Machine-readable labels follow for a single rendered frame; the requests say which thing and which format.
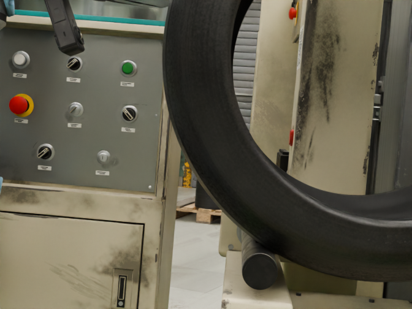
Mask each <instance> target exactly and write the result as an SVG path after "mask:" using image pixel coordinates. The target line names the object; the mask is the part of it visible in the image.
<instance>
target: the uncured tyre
mask: <svg viewBox="0 0 412 309"><path fill-rule="evenodd" d="M253 1H254V0H170V2H169V7H168V10H167V16H166V22H165V27H164V37H163V45H162V73H163V81H164V91H165V95H166V102H167V108H168V111H169V115H170V120H171V122H172V126H173V129H174V132H175V135H176V137H177V140H178V143H179V145H180V148H181V150H182V152H183V154H184V156H185V158H186V160H187V162H188V164H189V166H190V168H191V170H192V171H193V173H194V175H195V176H196V178H197V179H198V181H199V183H200V184H201V185H202V187H203V188H204V190H205V191H206V193H207V194H208V195H209V196H210V198H211V199H212V200H213V201H214V203H215V204H216V205H217V206H218V207H219V208H220V209H221V211H222V212H223V213H224V214H225V215H226V216H227V217H228V218H229V219H230V220H231V221H232V222H233V223H234V224H236V225H237V226H238V227H239V228H241V230H242V231H244V232H245V233H246V234H248V235H249V236H250V237H251V238H253V239H254V240H255V241H257V242H258V243H260V244H261V245H263V246H264V247H266V248H268V249H269V250H271V251H273V252H274V253H276V254H278V255H280V256H282V257H284V258H285V259H287V260H290V261H292V262H294V263H296V264H298V265H301V266H304V267H306V268H308V269H312V270H315V271H317V272H321V273H325V274H328V275H332V276H335V277H340V278H346V279H350V280H359V281H371V282H401V281H412V183H411V184H409V185H406V186H404V187H401V188H399V189H395V190H392V191H388V192H385V193H378V194H369V195H347V194H337V193H332V192H328V191H324V190H321V189H318V188H314V187H312V186H310V185H307V184H305V183H303V182H301V181H299V180H297V179H295V178H294V177H292V176H290V175H289V174H287V173H286V172H285V171H283V170H281V169H280V168H279V167H278V166H277V165H276V164H274V163H273V162H272V161H271V160H270V159H269V158H268V157H267V156H266V155H265V154H264V152H263V151H262V150H261V149H260V148H259V147H258V145H257V144H256V142H255V141H254V139H253V138H252V136H251V134H250V132H249V130H248V128H247V126H246V124H245V121H244V119H243V117H242V114H241V111H240V109H239V106H238V102H237V98H236V95H235V90H234V83H233V59H234V50H235V43H236V40H237V36H238V32H239V30H240V27H241V25H242V22H243V19H244V17H245V15H246V13H247V11H248V9H249V8H250V6H251V4H252V3H253Z"/></svg>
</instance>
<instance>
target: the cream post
mask: <svg viewBox="0 0 412 309"><path fill-rule="evenodd" d="M383 2H384V0H303V2H302V15H301V22H300V28H301V27H302V26H303V37H302V51H301V58H300V68H299V69H297V73H296V85H295V92H294V105H293V113H292V126H291V129H293V130H294V138H293V144H292V146H290V147H289V161H288V174H289V175H290V176H292V177H294V178H295V179H297V180H299V181H301V182H303V183H305V184H307V185H310V186H312V187H314V188H318V189H321V190H324V191H328V192H332V193H337V194H347V195H365V191H366V184H367V171H368V159H369V151H370V139H371V131H372V119H373V106H374V99H375V86H376V74H377V67H378V54H379V47H380V34H381V22H382V14H383ZM281 266H282V269H283V273H284V277H285V280H286V284H287V287H288V289H290V290H297V291H310V292H323V293H330V294H343V295H351V296H355V295H356V288H357V280H350V279H346V278H340V277H335V276H332V275H328V274H325V273H321V272H317V271H315V270H312V269H308V268H306V267H304V266H301V265H298V264H295V263H287V262H281Z"/></svg>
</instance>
